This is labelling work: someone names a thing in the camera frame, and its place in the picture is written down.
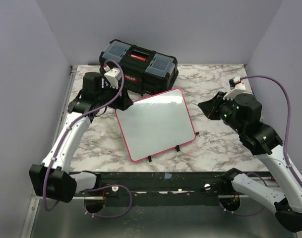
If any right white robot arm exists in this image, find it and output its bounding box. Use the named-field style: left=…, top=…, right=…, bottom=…
left=198, top=92, right=302, bottom=233

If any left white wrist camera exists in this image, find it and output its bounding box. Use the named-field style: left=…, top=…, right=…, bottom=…
left=103, top=66, right=121, bottom=89

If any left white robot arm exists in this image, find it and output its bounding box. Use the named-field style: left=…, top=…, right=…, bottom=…
left=29, top=67, right=133, bottom=203

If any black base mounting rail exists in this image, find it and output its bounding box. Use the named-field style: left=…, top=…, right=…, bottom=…
left=73, top=171, right=275, bottom=207

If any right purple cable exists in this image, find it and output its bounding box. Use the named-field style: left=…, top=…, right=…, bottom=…
left=218, top=75, right=302, bottom=216

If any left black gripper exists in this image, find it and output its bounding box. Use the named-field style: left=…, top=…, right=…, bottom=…
left=97, top=80, right=134, bottom=111

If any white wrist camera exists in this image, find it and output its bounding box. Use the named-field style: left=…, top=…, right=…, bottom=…
left=223, top=76, right=246, bottom=100
left=103, top=66, right=121, bottom=89

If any aluminium frame rail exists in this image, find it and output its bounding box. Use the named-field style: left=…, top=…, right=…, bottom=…
left=20, top=65, right=78, bottom=238

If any pink framed whiteboard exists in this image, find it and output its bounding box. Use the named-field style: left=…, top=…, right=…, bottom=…
left=115, top=88, right=196, bottom=162

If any blue tape piece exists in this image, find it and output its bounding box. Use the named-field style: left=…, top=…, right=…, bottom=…
left=164, top=173, right=173, bottom=179

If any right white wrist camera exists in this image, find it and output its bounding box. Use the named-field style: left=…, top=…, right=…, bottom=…
left=223, top=76, right=246, bottom=100

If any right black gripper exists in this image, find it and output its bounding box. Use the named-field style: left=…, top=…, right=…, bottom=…
left=199, top=91, right=245, bottom=134

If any black plastic toolbox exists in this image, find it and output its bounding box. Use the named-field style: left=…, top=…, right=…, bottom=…
left=99, top=39, right=179, bottom=95

